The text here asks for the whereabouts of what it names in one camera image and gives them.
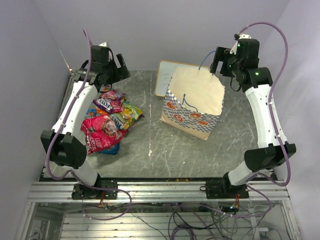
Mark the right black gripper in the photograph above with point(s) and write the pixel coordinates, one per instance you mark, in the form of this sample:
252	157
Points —
222	54

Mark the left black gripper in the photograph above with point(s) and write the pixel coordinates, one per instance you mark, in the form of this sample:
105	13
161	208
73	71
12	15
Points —
122	73

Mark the purple snack packet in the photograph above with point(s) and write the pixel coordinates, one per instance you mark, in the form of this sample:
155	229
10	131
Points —
111	101

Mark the orange snack packet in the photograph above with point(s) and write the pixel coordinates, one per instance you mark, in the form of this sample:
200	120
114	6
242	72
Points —
100	111

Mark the yellow green snack packet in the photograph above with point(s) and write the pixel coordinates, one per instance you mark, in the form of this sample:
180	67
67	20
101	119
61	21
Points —
126	118

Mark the brown m&m packet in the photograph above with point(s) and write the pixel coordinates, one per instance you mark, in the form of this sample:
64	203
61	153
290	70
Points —
91	113

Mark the blue checkered paper bag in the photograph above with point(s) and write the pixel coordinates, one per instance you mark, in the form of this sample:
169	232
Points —
193	101

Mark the red snack packet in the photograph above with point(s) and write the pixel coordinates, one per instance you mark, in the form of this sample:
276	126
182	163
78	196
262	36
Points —
101	133

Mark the blue candy packet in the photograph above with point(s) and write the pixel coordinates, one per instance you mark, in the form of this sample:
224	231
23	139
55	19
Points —
113	150

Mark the small red candy packet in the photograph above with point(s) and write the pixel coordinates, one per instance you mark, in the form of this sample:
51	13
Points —
105	88

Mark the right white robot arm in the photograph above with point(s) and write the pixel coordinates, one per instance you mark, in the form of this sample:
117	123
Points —
256	82

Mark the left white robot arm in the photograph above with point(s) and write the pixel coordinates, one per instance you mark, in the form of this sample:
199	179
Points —
65	154

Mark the small whiteboard on stand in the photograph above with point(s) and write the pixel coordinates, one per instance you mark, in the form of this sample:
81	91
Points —
163	77

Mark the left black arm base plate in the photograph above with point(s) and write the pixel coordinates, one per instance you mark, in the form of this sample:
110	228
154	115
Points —
82	192

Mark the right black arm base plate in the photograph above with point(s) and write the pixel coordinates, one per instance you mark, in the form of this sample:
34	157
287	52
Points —
220	191

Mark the aluminium mounting rail frame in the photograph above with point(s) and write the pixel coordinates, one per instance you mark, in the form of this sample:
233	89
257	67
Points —
158	209

